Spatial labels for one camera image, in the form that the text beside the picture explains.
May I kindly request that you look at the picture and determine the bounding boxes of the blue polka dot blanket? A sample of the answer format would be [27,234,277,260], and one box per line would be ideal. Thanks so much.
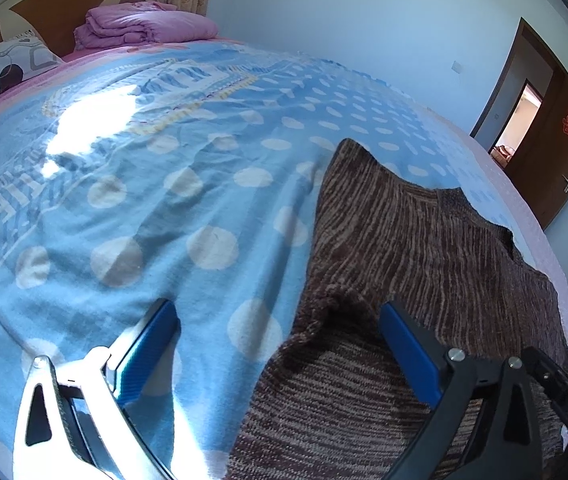
[0,37,515,480]

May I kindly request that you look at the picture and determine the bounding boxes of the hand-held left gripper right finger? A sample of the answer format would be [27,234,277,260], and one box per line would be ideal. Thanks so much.
[380,301,546,480]

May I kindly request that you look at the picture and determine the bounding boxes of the brown wooden door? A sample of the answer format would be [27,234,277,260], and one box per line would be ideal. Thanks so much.
[506,67,568,231]

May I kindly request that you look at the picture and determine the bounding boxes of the wooden bed headboard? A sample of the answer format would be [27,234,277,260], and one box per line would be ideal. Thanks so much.
[0,0,165,63]

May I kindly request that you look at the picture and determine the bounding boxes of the grey patterned pillow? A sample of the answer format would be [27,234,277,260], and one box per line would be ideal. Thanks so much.
[0,35,67,112]

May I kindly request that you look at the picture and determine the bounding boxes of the brown door frame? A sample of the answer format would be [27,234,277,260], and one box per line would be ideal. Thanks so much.
[470,17,568,161]

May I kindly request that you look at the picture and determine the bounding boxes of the brown striped knit sweater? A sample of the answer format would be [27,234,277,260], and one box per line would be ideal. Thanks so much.
[226,138,568,480]

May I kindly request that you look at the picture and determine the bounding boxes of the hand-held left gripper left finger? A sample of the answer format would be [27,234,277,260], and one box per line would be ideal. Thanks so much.
[11,299,183,480]

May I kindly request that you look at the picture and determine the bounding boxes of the pink folded quilt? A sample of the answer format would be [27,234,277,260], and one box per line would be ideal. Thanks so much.
[74,1,221,52]

